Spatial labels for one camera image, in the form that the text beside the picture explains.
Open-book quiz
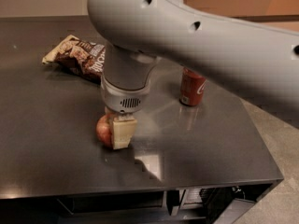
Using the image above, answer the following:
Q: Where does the brown sea salt snack bag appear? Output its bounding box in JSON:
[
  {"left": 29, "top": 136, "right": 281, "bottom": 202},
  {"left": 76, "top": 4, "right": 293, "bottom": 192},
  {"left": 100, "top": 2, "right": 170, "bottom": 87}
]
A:
[{"left": 42, "top": 35, "right": 106, "bottom": 84}]

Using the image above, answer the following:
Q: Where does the red coke can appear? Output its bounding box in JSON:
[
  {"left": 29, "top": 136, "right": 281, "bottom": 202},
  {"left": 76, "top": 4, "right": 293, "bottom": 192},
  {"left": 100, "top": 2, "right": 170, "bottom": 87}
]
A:
[{"left": 179, "top": 68, "right": 206, "bottom": 106}]

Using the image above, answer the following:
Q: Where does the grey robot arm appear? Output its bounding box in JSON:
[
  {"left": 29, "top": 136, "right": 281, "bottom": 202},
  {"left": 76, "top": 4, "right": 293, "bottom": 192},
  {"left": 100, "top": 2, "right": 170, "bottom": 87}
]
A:
[{"left": 87, "top": 0, "right": 299, "bottom": 126}]

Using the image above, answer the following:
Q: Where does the red apple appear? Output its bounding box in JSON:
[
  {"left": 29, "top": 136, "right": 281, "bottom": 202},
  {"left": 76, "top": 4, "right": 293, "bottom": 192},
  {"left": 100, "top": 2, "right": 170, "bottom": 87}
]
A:
[{"left": 95, "top": 114, "right": 113, "bottom": 148}]

